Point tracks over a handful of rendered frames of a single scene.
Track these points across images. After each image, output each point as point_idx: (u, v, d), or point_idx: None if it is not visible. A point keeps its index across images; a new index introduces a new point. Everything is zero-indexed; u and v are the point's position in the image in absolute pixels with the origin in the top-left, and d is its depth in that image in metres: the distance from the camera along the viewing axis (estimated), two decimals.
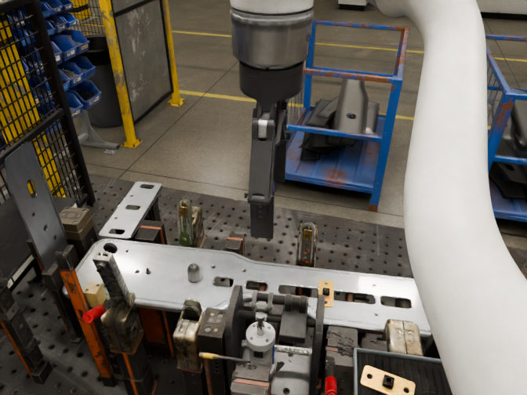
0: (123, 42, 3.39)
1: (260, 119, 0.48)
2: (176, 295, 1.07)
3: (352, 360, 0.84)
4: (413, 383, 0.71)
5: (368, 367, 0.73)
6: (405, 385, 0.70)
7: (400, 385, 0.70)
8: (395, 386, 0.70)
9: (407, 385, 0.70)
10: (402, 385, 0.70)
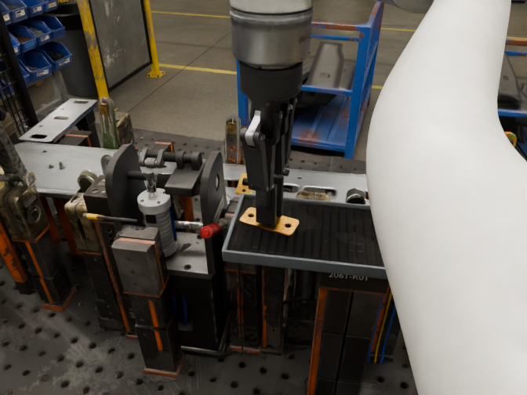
0: (95, 4, 3.32)
1: (247, 133, 0.49)
2: None
3: None
4: (297, 220, 0.64)
5: (251, 208, 0.66)
6: (288, 222, 0.64)
7: (282, 222, 0.64)
8: (277, 222, 0.63)
9: (290, 221, 0.64)
10: (285, 222, 0.64)
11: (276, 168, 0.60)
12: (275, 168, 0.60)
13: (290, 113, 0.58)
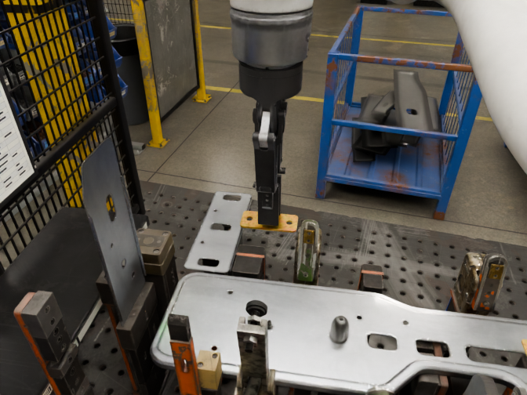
0: (152, 30, 3.04)
1: (260, 135, 0.49)
2: (320, 364, 0.73)
3: None
4: (296, 215, 0.65)
5: (247, 212, 0.66)
6: (288, 219, 0.64)
7: (282, 219, 0.64)
8: (278, 221, 0.64)
9: (289, 218, 0.64)
10: (285, 219, 0.64)
11: None
12: None
13: None
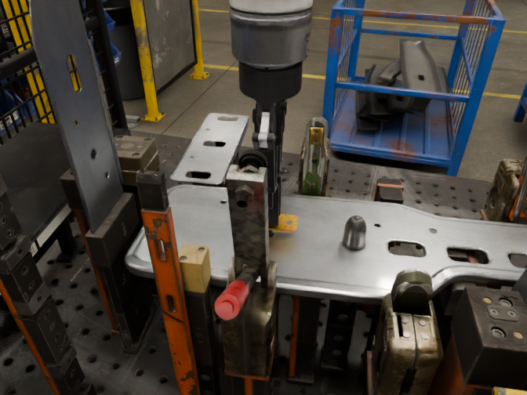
0: None
1: (260, 135, 0.49)
2: (332, 269, 0.59)
3: None
4: (296, 215, 0.65)
5: None
6: (288, 219, 0.64)
7: (282, 219, 0.64)
8: (278, 221, 0.64)
9: (289, 218, 0.64)
10: (285, 219, 0.64)
11: None
12: None
13: None
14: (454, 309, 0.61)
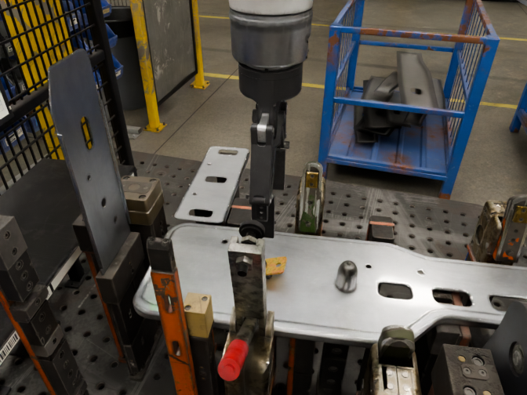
0: (148, 9, 2.96)
1: (259, 125, 0.48)
2: (325, 313, 0.64)
3: None
4: (285, 257, 0.69)
5: None
6: (278, 261, 0.69)
7: (272, 263, 0.69)
8: (268, 266, 0.69)
9: (279, 260, 0.69)
10: (274, 262, 0.69)
11: None
12: None
13: (283, 101, 0.58)
14: (439, 349, 0.65)
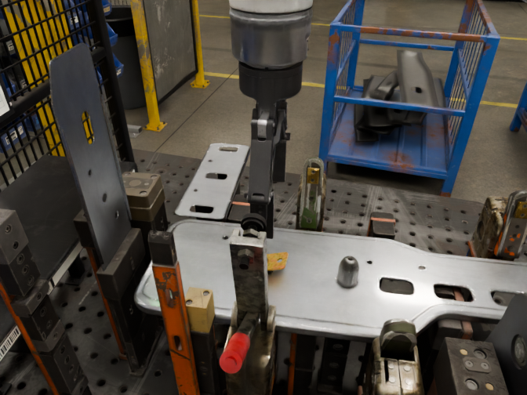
0: (148, 9, 2.96)
1: (259, 119, 0.48)
2: (326, 308, 0.64)
3: None
4: (285, 252, 0.69)
5: None
6: (278, 257, 0.69)
7: (274, 259, 0.69)
8: (269, 261, 0.69)
9: (280, 255, 0.69)
10: (276, 258, 0.69)
11: None
12: None
13: None
14: (441, 344, 0.65)
